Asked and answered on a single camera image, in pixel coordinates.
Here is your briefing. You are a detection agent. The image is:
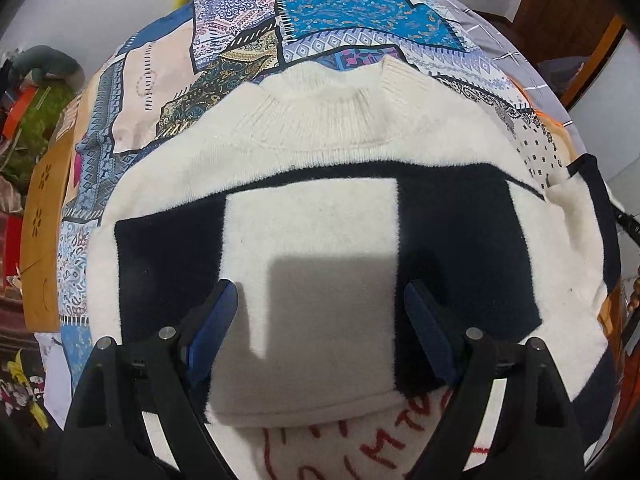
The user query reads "grey plush toy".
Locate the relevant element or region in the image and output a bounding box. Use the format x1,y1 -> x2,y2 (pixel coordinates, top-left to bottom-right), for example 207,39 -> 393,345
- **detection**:
10,45 -> 86,93

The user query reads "green cloth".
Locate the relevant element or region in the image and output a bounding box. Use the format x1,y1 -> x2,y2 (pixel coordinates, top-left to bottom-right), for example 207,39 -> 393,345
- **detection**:
0,80 -> 73,186

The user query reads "white cloth with red letters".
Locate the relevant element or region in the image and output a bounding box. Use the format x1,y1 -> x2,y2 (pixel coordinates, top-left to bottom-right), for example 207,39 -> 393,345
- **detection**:
207,390 -> 493,480

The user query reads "orange box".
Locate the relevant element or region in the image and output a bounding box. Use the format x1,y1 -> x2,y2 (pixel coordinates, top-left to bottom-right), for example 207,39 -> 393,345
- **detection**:
2,85 -> 38,138

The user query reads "white sheet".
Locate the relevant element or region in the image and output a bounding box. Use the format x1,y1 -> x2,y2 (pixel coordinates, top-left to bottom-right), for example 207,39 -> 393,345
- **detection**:
42,332 -> 76,411

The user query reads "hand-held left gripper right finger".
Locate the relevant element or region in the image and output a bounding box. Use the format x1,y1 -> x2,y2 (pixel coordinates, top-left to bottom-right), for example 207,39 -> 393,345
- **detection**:
404,280 -> 586,480

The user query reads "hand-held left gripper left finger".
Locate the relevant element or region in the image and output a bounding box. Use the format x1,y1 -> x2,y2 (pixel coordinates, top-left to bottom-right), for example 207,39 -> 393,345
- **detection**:
59,279 -> 238,480

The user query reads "patchwork printed blanket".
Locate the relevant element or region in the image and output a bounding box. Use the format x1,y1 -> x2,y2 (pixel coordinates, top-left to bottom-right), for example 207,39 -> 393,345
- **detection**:
42,0 -> 576,411

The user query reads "white and navy knit sweater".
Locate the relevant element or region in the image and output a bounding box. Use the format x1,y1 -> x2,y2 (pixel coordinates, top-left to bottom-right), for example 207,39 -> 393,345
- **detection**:
85,55 -> 623,428

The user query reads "wooden board with flower cutouts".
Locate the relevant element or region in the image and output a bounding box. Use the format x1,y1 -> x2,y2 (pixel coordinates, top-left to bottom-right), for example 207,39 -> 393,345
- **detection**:
20,135 -> 76,333

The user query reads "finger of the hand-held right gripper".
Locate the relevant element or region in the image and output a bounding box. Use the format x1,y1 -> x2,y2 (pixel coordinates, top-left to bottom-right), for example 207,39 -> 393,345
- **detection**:
611,202 -> 640,247

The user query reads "dark floral cloth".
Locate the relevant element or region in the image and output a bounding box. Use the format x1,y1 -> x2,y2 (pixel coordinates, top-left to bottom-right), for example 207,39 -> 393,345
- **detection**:
0,345 -> 51,431

